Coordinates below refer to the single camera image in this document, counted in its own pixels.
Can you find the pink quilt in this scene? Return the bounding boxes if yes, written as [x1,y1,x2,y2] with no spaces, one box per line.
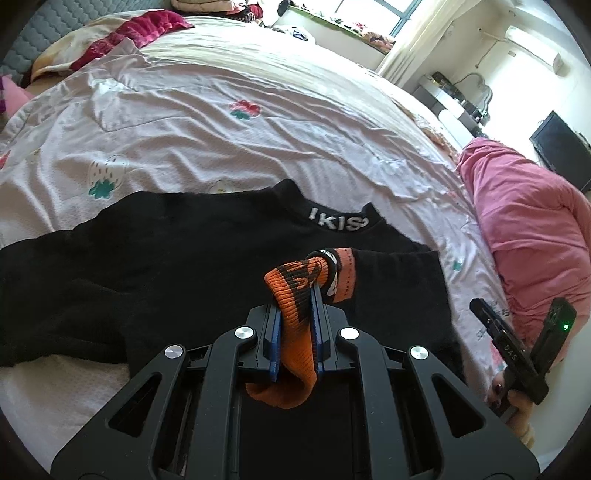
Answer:
[455,137,591,365]

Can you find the red blanket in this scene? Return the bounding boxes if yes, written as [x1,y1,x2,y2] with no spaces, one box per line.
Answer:
[69,10,195,72]

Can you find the pink printed bed sheet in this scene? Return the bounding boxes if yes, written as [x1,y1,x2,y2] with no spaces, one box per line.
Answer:
[0,16,522,462]

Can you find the pile of folded clothes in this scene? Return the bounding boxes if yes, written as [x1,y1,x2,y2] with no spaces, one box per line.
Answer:
[171,0,264,24]

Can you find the white air conditioner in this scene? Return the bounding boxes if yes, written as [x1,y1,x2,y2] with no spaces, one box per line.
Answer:
[503,25,566,77]

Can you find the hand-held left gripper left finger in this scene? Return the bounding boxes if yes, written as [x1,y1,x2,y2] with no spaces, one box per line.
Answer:
[50,302,283,480]

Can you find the cluttered window sill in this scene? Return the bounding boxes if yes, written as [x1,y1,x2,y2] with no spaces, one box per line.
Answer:
[286,4,398,51]

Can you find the white desk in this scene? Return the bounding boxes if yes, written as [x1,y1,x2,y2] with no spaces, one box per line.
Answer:
[413,74,490,139]

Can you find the orange patterned sock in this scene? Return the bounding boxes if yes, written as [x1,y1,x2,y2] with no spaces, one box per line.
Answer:
[245,247,358,410]

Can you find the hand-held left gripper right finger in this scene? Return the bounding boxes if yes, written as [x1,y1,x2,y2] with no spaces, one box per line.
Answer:
[311,288,541,480]

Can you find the pale curtain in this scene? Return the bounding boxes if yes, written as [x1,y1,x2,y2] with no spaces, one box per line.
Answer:
[376,0,467,88]

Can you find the grey quilted pillow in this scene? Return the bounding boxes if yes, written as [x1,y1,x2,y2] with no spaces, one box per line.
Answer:
[0,0,158,86]

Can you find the person's right hand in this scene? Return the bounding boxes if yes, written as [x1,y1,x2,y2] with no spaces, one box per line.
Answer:
[488,375,536,450]

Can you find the black garment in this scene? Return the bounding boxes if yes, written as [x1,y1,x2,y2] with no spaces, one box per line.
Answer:
[0,179,467,480]

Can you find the pink cloth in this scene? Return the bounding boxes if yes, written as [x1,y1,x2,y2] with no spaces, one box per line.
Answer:
[0,76,35,116]

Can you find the black television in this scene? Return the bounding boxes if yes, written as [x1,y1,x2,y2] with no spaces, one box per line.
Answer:
[529,110,591,195]

